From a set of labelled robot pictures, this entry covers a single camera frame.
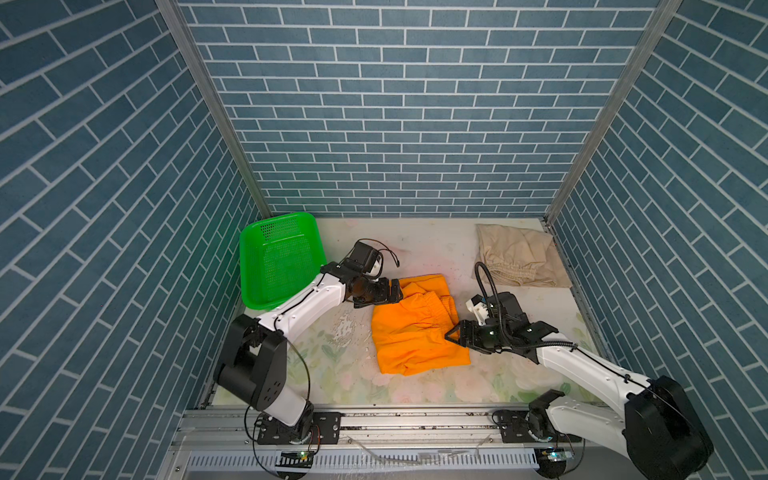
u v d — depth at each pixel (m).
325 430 0.73
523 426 0.73
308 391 0.43
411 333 0.84
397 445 0.72
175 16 0.70
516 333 0.65
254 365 0.43
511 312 0.67
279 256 1.09
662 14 0.71
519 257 1.05
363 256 0.69
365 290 0.72
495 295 0.67
